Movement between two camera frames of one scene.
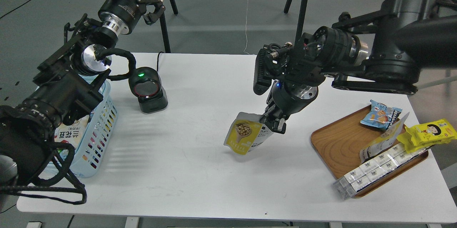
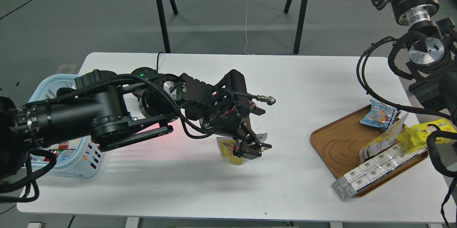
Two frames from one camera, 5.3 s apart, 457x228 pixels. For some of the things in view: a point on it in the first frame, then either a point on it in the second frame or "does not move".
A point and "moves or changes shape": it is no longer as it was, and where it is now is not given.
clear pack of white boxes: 352,182 does not move
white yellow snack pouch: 387,138 does not move
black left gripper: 125,7 -> 229,123
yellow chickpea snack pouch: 246,133 moves or changes shape
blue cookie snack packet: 381,115 does not move
